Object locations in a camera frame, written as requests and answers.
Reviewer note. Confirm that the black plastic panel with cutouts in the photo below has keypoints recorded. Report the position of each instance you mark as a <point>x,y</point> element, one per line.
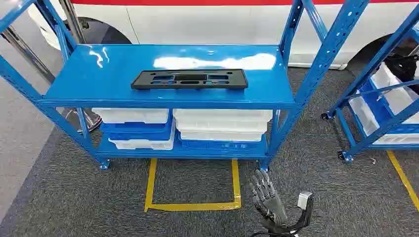
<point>144,83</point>

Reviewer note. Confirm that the white car with red stripe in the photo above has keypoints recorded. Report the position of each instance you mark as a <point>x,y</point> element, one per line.
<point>212,23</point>

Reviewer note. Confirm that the black bundle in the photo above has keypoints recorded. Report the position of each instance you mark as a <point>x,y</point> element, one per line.
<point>402,68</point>

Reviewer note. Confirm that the white plastic bin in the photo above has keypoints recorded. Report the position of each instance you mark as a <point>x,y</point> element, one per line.
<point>363,117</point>
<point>222,126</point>
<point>131,115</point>
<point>144,144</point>
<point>222,136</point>
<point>222,114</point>
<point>397,98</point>

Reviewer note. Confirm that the blue metal shelf rack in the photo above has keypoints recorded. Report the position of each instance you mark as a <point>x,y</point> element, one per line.
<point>386,126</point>
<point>108,75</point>

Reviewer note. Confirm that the black car tyre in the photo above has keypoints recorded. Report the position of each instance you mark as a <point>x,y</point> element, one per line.
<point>98,34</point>
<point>397,44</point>

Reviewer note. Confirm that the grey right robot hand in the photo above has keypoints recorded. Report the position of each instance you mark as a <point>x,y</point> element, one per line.
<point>270,204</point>

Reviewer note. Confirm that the small white floor scrap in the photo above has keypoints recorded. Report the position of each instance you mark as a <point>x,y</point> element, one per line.
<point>373,160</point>

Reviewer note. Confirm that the chrome stanchion with round base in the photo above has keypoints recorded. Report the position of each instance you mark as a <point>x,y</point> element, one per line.
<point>86,119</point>
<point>73,23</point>

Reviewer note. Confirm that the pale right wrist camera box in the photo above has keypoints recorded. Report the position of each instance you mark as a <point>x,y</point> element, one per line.
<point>304,199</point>

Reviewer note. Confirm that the yellow floor tape strip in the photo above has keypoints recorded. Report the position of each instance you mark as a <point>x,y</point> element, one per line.
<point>404,178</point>

